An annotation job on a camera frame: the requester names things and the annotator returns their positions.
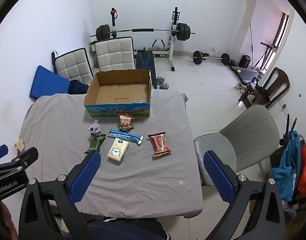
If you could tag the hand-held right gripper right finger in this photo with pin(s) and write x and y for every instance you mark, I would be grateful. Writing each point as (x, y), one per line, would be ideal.
(217, 177)

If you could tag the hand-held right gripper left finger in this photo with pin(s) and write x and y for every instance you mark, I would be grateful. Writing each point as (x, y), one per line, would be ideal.
(86, 177)

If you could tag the green snack packet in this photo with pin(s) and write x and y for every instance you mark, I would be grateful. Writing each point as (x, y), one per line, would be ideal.
(94, 143)

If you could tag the yellow tissue pack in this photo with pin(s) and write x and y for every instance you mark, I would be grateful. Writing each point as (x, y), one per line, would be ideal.
(118, 151)

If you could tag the pink cloth item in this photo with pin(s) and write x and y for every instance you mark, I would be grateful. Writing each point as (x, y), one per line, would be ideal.
(94, 128)

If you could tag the long blue packet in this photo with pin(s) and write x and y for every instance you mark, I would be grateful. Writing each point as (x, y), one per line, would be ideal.
(125, 136)

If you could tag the red snack packet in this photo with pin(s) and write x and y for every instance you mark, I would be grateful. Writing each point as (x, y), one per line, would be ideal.
(159, 143)

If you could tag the orange mushroom snack packet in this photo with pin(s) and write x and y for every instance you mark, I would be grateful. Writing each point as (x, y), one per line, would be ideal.
(125, 122)

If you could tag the cardboard box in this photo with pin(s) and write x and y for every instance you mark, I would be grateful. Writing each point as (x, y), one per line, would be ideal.
(118, 92)

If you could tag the person's left forearm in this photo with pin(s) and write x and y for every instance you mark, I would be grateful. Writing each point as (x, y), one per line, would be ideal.
(3, 222)

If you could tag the beige paper note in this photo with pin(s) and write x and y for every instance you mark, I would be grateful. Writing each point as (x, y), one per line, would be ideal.
(19, 145)

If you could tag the person's legs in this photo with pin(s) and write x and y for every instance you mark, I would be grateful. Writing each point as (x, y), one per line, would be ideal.
(128, 230)

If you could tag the blue cloth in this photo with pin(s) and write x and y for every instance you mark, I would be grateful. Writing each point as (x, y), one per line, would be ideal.
(287, 170)

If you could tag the blue foam mat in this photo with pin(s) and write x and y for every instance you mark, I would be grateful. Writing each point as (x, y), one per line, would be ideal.
(49, 83)

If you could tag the black poles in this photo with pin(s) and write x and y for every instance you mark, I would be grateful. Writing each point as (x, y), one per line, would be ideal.
(290, 127)

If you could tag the dark blue jacket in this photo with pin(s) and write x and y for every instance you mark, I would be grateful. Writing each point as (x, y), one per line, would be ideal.
(79, 87)

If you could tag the pair of shoes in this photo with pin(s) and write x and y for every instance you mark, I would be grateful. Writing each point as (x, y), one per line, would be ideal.
(240, 88)

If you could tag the white cushioned chair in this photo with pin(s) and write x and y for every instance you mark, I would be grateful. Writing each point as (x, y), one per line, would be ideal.
(73, 66)
(115, 53)

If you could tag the treadmill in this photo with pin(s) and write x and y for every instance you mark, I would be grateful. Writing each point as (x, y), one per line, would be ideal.
(245, 73)

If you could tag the chrome dumbbells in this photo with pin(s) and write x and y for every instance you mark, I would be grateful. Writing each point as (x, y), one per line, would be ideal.
(163, 83)

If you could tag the brown wooden chair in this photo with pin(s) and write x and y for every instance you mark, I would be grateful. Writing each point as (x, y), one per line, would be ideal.
(275, 85)

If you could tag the short barbell with black plates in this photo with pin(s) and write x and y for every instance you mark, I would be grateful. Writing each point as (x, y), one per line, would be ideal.
(210, 58)

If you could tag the black weight bench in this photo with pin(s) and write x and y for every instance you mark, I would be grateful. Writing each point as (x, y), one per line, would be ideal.
(144, 60)

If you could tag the thin black rod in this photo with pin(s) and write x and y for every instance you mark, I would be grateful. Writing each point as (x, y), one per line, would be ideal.
(251, 37)

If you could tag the long barbell with black plates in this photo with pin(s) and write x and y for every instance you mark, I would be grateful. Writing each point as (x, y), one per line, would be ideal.
(143, 30)

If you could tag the window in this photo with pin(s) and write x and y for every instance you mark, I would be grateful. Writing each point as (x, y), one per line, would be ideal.
(281, 32)

